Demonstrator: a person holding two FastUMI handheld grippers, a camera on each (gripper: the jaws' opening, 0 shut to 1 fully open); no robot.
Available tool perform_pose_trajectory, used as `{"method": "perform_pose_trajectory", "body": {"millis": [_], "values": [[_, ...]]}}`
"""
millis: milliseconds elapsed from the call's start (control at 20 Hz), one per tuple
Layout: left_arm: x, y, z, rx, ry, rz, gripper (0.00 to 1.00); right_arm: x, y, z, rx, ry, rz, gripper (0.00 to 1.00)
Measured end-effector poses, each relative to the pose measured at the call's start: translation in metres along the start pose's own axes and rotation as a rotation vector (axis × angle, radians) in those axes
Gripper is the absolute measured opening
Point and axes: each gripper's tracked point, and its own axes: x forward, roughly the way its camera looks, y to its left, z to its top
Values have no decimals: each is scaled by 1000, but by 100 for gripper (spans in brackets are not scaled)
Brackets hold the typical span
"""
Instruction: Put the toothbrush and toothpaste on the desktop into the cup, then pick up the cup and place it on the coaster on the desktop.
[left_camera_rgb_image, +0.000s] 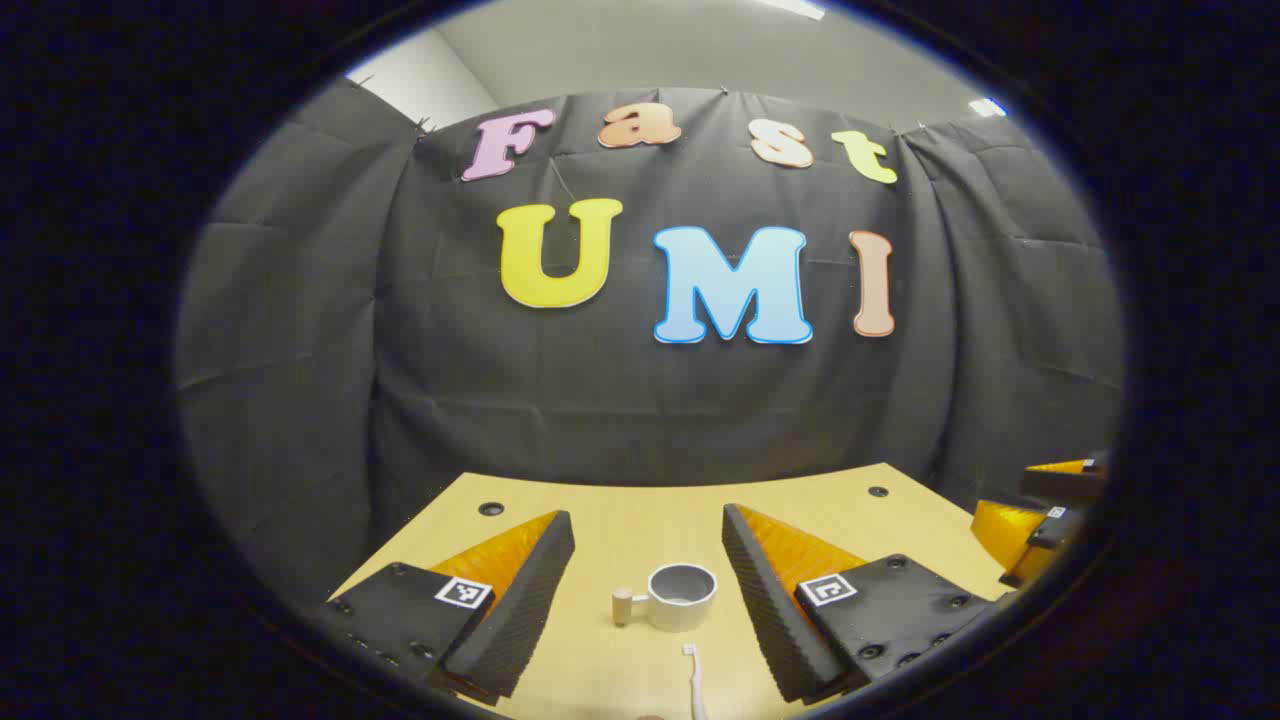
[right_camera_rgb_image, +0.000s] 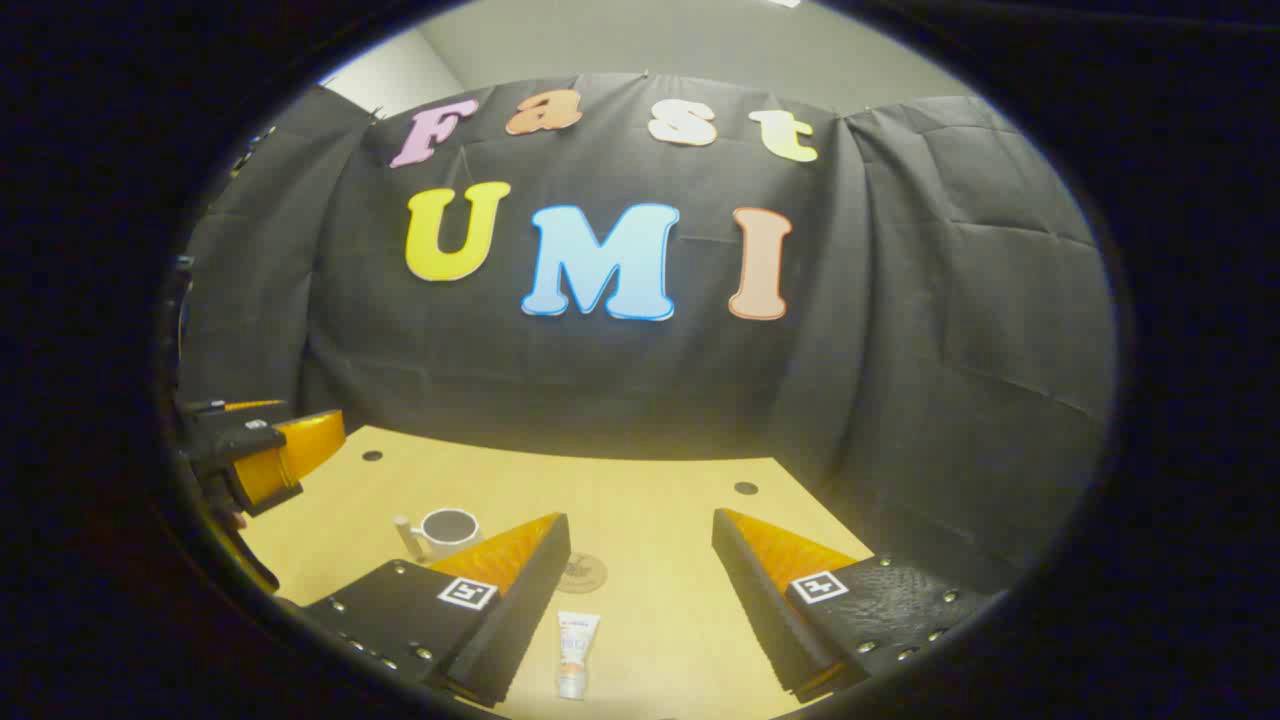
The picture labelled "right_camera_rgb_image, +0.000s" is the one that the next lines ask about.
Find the light wooden desktop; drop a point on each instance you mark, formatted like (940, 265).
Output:
(650, 520)

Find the white cup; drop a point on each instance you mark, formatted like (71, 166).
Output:
(447, 535)

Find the round cork coaster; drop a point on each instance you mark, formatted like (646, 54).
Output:
(588, 574)

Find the black backdrop cloth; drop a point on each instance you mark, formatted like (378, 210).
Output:
(860, 300)

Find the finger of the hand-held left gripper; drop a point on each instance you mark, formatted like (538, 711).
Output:
(290, 450)
(215, 412)

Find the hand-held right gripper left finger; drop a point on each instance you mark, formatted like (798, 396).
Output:
(530, 610)

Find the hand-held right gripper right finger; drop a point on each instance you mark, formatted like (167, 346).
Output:
(760, 610)

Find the white toothpaste tube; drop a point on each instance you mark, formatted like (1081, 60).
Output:
(577, 645)

